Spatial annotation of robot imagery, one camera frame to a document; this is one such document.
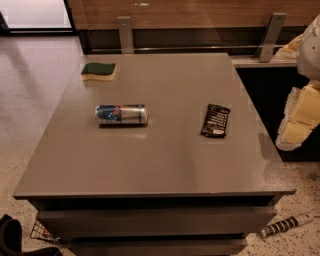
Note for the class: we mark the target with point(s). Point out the left metal rail bracket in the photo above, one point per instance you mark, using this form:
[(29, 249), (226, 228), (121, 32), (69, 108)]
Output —
[(125, 34)]

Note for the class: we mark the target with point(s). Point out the black snack packet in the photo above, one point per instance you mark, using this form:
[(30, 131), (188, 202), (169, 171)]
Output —
[(215, 122)]

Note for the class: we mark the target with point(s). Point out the right metal rail bracket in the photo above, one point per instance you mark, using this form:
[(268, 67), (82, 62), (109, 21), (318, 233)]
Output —
[(265, 51)]

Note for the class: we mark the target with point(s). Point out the grey drawer cabinet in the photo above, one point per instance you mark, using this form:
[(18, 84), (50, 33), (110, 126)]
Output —
[(159, 189)]

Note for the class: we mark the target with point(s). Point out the metal rail bracket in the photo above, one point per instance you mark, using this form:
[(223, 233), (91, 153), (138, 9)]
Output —
[(265, 51), (125, 34)]

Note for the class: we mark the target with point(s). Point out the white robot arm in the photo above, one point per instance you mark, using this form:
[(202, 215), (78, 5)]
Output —
[(308, 56)]

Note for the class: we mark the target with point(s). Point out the wire basket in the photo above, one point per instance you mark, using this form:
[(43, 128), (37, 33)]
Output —
[(39, 232)]

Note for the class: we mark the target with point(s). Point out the horizontal metal rail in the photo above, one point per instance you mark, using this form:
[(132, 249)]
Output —
[(185, 48)]

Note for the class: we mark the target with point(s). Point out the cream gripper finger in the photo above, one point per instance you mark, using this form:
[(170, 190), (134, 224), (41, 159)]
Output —
[(290, 50), (301, 116)]

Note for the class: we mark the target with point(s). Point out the red bull can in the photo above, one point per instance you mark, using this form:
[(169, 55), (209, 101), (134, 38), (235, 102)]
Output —
[(121, 114)]

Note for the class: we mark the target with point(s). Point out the black white striped handle tool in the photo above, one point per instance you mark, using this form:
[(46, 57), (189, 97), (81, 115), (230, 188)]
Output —
[(286, 225)]

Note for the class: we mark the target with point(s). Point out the green yellow sponge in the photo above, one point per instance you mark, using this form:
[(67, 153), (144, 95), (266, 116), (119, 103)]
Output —
[(99, 71)]

